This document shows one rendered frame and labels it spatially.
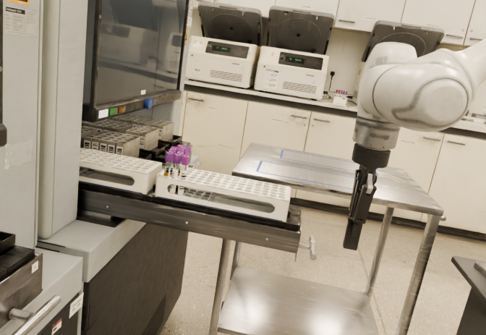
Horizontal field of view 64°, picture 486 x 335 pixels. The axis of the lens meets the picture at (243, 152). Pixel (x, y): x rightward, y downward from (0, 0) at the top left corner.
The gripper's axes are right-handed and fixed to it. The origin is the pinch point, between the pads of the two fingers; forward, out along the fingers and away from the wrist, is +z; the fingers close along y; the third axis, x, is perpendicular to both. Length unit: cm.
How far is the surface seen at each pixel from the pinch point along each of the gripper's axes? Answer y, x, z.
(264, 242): 6.8, -19.0, 2.8
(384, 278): -136, 53, 80
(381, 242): -66, 26, 29
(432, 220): -24.2, 25.4, 1.5
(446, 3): -258, 86, -98
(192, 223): 6.8, -35.2, 1.8
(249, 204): -3.3, -24.1, -1.1
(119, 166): 3, -54, -7
